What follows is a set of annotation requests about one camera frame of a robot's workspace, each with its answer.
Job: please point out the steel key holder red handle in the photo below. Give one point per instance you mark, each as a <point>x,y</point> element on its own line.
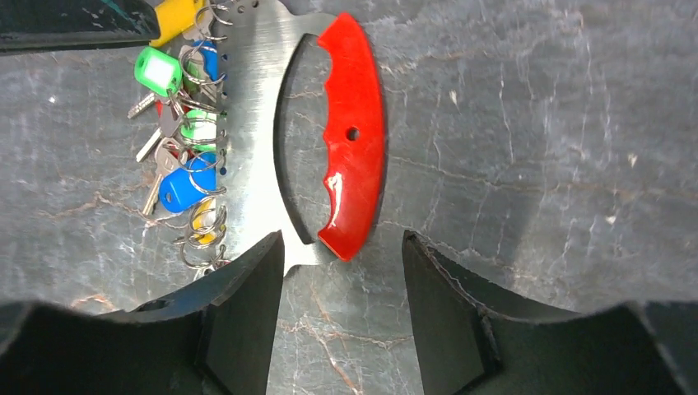
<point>306,137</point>

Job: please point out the green key tag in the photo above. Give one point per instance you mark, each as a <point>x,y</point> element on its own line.
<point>200,130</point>
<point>158,71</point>

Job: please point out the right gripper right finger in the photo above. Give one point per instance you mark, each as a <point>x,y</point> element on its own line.
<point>473,336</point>

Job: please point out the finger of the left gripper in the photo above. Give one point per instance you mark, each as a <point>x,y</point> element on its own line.
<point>30,26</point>

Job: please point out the yellow key tag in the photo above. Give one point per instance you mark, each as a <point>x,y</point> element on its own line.
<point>174,17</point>
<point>203,221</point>

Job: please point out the blue key tag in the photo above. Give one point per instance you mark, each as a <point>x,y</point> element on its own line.
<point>181,189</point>
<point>209,53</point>

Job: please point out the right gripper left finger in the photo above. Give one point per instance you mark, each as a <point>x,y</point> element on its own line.
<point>212,336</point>

